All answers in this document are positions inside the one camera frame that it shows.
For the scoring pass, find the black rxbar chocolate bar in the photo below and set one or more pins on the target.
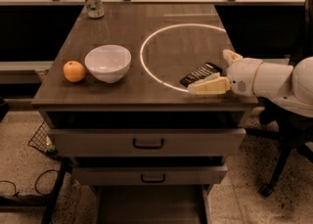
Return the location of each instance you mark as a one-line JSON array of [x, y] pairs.
[[200, 73]]

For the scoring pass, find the orange fruit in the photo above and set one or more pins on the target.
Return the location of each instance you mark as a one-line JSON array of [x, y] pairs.
[[74, 71]]

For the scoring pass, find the black office chair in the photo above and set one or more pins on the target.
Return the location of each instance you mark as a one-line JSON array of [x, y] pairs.
[[295, 130]]

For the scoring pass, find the black wire basket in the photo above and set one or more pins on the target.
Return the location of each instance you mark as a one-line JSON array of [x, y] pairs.
[[41, 142]]

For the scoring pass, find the top grey drawer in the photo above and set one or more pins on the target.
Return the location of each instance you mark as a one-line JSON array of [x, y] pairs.
[[146, 142]]

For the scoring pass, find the black table leg frame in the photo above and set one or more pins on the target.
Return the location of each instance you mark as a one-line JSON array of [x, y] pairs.
[[47, 201]]

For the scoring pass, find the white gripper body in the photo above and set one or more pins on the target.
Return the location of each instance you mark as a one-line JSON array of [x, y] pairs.
[[241, 76]]

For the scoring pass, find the white bowl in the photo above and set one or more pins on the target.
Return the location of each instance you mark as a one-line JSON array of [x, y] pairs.
[[108, 63]]

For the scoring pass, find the grey drawer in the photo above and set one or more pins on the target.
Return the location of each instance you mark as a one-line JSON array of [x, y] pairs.
[[150, 175], [146, 142]]

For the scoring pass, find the bottom open drawer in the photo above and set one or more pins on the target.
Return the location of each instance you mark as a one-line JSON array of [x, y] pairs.
[[171, 204]]

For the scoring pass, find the middle grey drawer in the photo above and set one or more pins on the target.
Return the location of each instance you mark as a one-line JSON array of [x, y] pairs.
[[150, 175]]

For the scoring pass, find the grey drawer cabinet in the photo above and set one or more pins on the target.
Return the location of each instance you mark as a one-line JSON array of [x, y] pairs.
[[166, 42]]

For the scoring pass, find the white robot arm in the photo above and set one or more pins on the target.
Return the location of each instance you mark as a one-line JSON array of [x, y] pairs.
[[290, 88]]

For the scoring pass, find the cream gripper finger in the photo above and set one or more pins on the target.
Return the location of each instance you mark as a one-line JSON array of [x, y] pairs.
[[214, 84], [231, 57]]

